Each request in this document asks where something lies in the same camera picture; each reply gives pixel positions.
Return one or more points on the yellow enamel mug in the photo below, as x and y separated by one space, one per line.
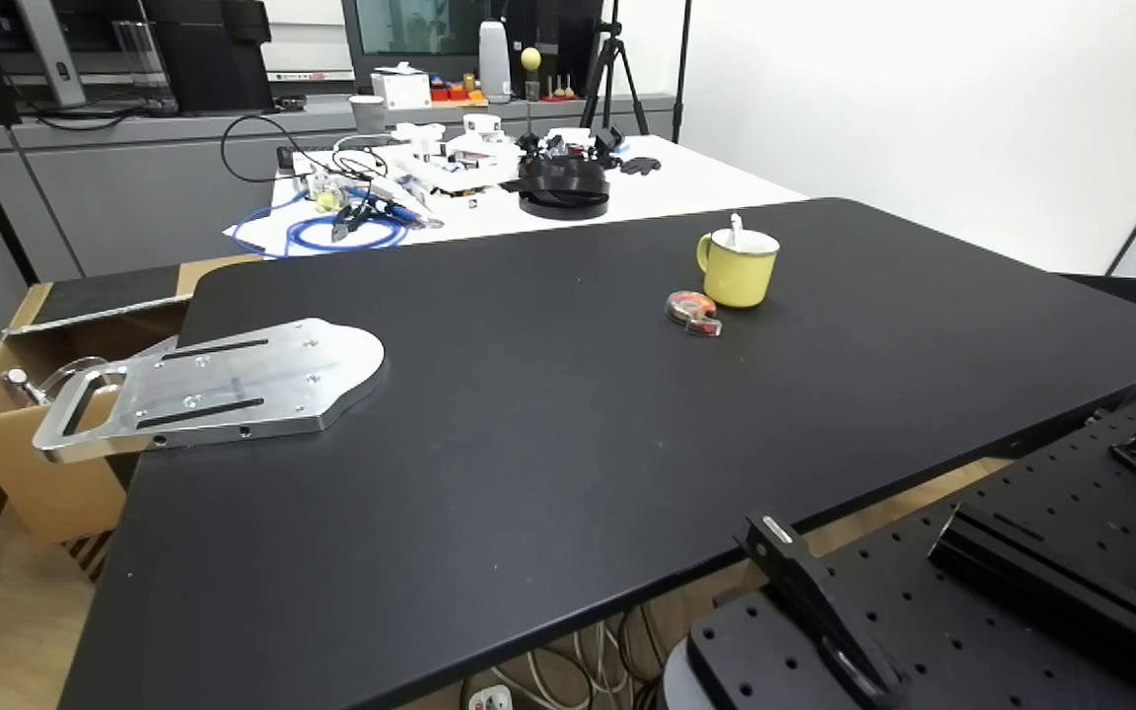
738 278

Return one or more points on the black camera tripod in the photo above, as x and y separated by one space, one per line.
614 65

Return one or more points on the white table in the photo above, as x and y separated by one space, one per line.
711 178

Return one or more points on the white pen with black cap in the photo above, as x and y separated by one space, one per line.
736 230

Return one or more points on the black round device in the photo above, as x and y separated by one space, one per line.
566 185

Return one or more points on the black raised rail block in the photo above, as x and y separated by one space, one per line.
1095 525

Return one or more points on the small yellow ball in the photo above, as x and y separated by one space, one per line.
529 61

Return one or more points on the black office chair back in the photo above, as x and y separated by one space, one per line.
211 52

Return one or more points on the white cylinder speaker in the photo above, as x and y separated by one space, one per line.
493 61

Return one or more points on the black flat panel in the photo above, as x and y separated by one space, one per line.
103 293

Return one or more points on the clear red tape dispenser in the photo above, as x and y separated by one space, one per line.
691 308

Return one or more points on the silver metal mounting plate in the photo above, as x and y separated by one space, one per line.
255 382

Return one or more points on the brown cardboard box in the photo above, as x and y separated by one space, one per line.
27 486

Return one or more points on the dark computer monitor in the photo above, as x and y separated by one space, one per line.
411 32

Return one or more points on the small white box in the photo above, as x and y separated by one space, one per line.
401 90

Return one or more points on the grey counter cabinet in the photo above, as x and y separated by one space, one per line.
118 199

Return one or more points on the white electronics pile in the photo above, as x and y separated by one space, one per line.
436 164

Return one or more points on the black clamp bracket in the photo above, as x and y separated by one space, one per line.
811 594

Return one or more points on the black perforated breadboard plate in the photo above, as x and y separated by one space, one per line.
934 632

